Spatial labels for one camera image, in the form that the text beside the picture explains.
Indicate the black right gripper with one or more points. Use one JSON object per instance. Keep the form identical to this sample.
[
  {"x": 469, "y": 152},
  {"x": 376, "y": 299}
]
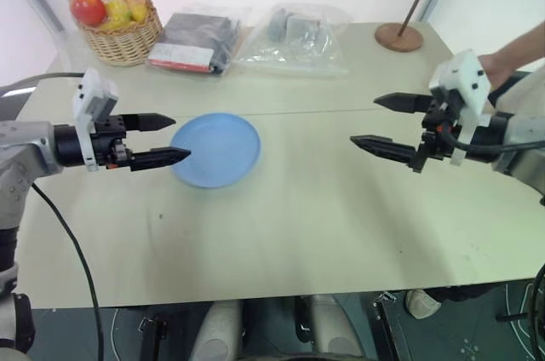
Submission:
[{"x": 440, "y": 127}]

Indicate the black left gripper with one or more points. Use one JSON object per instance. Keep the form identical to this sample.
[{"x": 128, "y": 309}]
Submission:
[{"x": 111, "y": 139}]

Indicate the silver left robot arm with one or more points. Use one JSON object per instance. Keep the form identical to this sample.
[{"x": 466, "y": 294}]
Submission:
[{"x": 25, "y": 144}]

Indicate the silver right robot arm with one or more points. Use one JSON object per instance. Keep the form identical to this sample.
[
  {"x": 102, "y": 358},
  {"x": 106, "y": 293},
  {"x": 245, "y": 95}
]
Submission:
[{"x": 521, "y": 127}]

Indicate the person's bare forearm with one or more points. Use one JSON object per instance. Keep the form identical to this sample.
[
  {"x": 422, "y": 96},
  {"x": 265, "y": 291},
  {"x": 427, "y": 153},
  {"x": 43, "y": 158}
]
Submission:
[{"x": 526, "y": 48}]

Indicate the blue round plate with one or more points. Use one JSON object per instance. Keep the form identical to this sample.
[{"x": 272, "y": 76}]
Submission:
[{"x": 217, "y": 150}]

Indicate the yellow green fruit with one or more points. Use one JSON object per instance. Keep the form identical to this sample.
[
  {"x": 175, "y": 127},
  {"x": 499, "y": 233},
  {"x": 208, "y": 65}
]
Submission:
[{"x": 139, "y": 7}]

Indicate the person's bare hand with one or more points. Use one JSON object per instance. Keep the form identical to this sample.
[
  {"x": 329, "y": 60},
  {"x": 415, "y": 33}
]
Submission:
[{"x": 496, "y": 69}]

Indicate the round wooden stand base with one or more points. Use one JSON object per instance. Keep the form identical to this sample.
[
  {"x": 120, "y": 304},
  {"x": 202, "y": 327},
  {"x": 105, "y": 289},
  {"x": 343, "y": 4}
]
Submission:
[{"x": 399, "y": 39}]

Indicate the white and red box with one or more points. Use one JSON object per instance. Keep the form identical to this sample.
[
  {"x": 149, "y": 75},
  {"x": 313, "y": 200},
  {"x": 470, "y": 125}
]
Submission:
[{"x": 181, "y": 55}]

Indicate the clear bag with black items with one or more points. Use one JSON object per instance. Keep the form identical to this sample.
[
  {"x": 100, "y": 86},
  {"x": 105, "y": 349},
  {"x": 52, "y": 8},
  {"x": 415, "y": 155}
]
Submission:
[{"x": 200, "y": 31}]

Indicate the clear bag with grey items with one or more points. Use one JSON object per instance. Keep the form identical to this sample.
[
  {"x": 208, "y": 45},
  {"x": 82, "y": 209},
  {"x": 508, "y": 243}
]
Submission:
[{"x": 294, "y": 56}]

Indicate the grey sponge block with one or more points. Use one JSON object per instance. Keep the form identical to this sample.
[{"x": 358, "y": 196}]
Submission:
[{"x": 304, "y": 29}]

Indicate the red apple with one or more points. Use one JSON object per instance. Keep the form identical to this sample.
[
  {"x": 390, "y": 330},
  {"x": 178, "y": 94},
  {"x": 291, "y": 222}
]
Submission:
[{"x": 87, "y": 8}]

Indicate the white shoe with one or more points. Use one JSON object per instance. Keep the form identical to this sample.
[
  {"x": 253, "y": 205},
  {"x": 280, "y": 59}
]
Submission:
[{"x": 422, "y": 305}]

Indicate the light grey rounded shape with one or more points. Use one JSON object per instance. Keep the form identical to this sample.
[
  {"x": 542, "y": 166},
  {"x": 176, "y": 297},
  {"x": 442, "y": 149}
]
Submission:
[
  {"x": 217, "y": 331},
  {"x": 334, "y": 327}
]

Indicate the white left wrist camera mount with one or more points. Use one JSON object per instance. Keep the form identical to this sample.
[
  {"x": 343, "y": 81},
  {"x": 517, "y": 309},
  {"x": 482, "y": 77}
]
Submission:
[{"x": 91, "y": 95}]

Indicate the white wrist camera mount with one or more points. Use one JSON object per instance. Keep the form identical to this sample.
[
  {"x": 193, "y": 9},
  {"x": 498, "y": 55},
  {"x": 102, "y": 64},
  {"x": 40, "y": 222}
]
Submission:
[
  {"x": 466, "y": 76},
  {"x": 91, "y": 95}
]

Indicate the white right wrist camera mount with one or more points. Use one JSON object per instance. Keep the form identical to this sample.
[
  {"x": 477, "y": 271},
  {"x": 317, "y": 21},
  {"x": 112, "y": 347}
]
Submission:
[{"x": 466, "y": 76}]

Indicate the black metal frame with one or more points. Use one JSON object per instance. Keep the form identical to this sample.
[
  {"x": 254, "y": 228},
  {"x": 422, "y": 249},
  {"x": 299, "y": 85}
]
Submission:
[
  {"x": 153, "y": 337},
  {"x": 389, "y": 327}
]

